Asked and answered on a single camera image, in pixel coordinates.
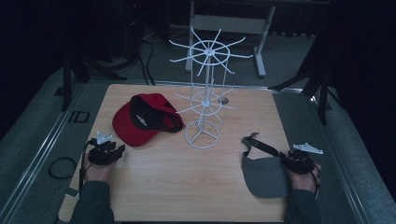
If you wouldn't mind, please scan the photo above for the person's right hand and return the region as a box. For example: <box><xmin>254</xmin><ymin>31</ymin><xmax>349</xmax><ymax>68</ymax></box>
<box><xmin>284</xmin><ymin>162</ymin><xmax>322</xmax><ymax>194</ymax></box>

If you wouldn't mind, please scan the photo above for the black looped cable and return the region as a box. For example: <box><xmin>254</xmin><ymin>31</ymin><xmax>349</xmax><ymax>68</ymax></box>
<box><xmin>48</xmin><ymin>157</ymin><xmax>78</xmax><ymax>180</ymax></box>

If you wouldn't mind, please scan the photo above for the right hand-held gripper cable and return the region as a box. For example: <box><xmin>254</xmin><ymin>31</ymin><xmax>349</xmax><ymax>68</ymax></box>
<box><xmin>311</xmin><ymin>162</ymin><xmax>322</xmax><ymax>201</ymax></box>

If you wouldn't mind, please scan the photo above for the hand-held gripper cable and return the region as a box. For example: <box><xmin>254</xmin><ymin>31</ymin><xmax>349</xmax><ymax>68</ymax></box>
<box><xmin>311</xmin><ymin>162</ymin><xmax>322</xmax><ymax>201</ymax></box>
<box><xmin>78</xmin><ymin>138</ymin><xmax>98</xmax><ymax>194</ymax></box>

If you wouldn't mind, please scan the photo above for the white desk frame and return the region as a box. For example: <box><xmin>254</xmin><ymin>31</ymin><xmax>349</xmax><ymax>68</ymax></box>
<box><xmin>185</xmin><ymin>0</ymin><xmax>332</xmax><ymax>78</ymax></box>

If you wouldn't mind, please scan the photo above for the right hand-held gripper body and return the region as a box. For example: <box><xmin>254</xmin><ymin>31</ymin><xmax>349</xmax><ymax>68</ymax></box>
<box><xmin>284</xmin><ymin>142</ymin><xmax>324</xmax><ymax>175</ymax></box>

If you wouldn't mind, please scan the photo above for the red baseball cap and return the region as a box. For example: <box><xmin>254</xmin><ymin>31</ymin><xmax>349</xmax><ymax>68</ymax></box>
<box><xmin>111</xmin><ymin>92</ymin><xmax>187</xmax><ymax>147</ymax></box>

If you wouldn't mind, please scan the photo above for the metal floor rail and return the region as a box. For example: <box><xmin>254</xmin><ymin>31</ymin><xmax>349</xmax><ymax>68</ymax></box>
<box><xmin>0</xmin><ymin>82</ymin><xmax>88</xmax><ymax>224</ymax></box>
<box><xmin>310</xmin><ymin>92</ymin><xmax>372</xmax><ymax>224</ymax></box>

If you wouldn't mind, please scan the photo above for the left hand-held gripper cable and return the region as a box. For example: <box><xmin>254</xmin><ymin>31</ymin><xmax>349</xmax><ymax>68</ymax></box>
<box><xmin>78</xmin><ymin>138</ymin><xmax>98</xmax><ymax>194</ymax></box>

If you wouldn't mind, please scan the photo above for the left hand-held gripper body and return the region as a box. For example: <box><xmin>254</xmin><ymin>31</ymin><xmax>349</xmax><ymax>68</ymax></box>
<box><xmin>88</xmin><ymin>131</ymin><xmax>123</xmax><ymax>166</ymax></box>

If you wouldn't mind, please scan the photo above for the grey sun visor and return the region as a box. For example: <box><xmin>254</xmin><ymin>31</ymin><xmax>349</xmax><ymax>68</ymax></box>
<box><xmin>240</xmin><ymin>132</ymin><xmax>292</xmax><ymax>200</ymax></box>

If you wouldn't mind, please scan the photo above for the white wire hat rack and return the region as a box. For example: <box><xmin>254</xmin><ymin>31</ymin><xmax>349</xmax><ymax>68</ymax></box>
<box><xmin>168</xmin><ymin>27</ymin><xmax>255</xmax><ymax>150</ymax></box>

